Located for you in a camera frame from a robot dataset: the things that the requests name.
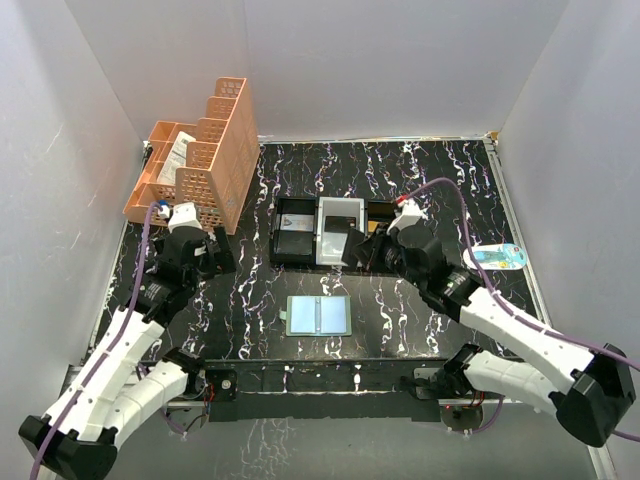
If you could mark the peach plastic desk organizer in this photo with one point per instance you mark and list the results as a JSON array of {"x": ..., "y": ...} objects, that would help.
[{"x": 220, "y": 163}]

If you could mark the dark grey card in holder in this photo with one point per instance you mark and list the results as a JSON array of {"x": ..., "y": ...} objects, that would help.
[{"x": 353, "y": 254}]

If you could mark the white plastic bin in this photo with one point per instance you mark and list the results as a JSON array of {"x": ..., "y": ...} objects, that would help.
[{"x": 329, "y": 246}]

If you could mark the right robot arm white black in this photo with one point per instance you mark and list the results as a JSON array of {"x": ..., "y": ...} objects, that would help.
[{"x": 587, "y": 388}]

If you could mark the black bin with white card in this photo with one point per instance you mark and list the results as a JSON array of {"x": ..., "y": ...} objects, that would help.
[{"x": 292, "y": 248}]

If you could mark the black card in white bin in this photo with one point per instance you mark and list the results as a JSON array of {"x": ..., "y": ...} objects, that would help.
[{"x": 339, "y": 224}]

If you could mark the green card holder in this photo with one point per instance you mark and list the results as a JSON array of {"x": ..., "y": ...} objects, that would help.
[{"x": 317, "y": 316}]

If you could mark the white paper packet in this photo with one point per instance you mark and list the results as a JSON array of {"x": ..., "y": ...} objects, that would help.
[{"x": 176, "y": 158}]

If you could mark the black bin with gold card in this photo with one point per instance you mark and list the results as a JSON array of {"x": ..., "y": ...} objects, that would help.
[{"x": 379, "y": 214}]

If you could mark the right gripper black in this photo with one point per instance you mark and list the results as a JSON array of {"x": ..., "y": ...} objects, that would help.
[{"x": 370, "y": 251}]

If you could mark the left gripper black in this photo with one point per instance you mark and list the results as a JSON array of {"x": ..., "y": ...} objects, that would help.
[{"x": 221, "y": 258}]

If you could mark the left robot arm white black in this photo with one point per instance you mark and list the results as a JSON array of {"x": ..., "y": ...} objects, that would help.
[{"x": 80, "y": 434}]

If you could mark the blue white oval package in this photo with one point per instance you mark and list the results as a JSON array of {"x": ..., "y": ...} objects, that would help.
[{"x": 495, "y": 257}]

